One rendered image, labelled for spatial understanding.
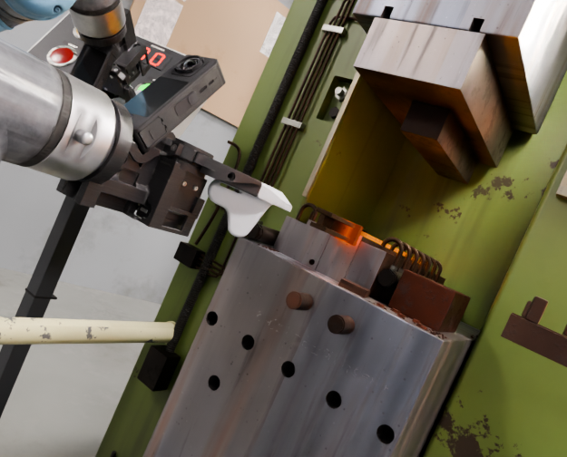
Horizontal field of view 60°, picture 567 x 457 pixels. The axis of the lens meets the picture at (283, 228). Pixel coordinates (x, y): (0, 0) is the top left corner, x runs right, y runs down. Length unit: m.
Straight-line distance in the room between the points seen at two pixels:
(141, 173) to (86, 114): 0.09
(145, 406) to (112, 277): 2.29
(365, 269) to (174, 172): 0.44
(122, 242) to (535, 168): 2.69
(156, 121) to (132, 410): 0.95
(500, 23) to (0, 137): 0.73
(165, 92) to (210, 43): 2.98
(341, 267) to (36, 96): 0.58
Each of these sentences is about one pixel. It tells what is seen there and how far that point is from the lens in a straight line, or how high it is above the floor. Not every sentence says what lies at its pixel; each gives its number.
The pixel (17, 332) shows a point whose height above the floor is 0.63.
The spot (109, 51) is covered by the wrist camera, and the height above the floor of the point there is 1.10.
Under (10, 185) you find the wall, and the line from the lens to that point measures 3.20.
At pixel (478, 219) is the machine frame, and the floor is 1.15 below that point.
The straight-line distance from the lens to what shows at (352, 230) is 0.81.
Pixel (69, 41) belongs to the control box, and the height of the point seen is 1.13.
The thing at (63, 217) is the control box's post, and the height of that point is 0.78.
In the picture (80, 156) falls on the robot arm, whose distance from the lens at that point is 0.38.
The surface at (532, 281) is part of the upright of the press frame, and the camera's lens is 0.89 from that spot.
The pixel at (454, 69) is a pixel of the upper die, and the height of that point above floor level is 1.30.
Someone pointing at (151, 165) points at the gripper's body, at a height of 0.98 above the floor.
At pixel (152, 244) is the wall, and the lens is 3.49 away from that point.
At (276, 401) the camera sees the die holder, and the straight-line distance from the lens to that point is 0.80.
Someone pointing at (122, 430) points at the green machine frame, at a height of 0.35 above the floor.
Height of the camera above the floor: 0.99
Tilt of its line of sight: 2 degrees down
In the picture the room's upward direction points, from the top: 24 degrees clockwise
